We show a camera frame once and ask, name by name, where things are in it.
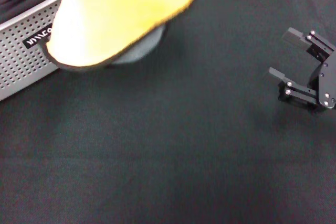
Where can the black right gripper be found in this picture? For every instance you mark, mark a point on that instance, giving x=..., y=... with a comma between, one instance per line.
x=328, y=85

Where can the grey perforated storage box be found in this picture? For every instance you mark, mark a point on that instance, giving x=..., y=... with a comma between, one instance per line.
x=21, y=58

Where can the yellow and grey towel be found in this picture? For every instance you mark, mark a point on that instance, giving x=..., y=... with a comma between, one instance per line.
x=118, y=11

